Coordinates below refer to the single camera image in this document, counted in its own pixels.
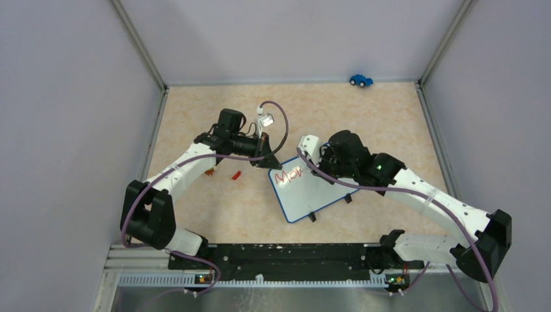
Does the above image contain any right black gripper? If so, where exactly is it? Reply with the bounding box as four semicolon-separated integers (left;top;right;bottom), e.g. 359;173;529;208
307;145;356;185

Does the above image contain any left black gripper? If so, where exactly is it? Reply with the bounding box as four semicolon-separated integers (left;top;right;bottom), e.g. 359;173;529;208
230;131;282;170

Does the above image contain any red marker cap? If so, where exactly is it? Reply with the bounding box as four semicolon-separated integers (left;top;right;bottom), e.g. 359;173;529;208
231;171;242;180

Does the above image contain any blue framed whiteboard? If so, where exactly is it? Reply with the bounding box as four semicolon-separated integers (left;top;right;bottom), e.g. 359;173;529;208
268;157;358;224

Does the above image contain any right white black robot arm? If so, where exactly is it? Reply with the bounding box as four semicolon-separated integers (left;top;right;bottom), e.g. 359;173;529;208
300;130;512;282

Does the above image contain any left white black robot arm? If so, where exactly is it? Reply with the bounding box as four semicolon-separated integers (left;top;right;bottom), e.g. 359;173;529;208
120;107;282;269

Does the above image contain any blue toy car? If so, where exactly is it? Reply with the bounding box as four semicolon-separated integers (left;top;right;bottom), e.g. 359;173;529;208
349;74;374;88

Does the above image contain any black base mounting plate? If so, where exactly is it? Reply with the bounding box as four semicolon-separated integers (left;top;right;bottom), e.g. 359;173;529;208
168;243;425;281

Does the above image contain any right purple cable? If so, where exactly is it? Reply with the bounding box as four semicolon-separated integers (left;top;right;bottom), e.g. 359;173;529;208
296;146;500;312

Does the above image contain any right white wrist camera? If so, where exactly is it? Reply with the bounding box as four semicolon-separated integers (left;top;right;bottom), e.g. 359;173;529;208
297;135;323;165

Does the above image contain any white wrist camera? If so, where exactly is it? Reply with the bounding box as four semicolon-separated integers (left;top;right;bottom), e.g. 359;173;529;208
255;107;274;137
297;135;323;165

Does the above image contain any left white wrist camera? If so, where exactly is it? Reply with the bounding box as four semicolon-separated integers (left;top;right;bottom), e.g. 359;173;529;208
255;107;274;137

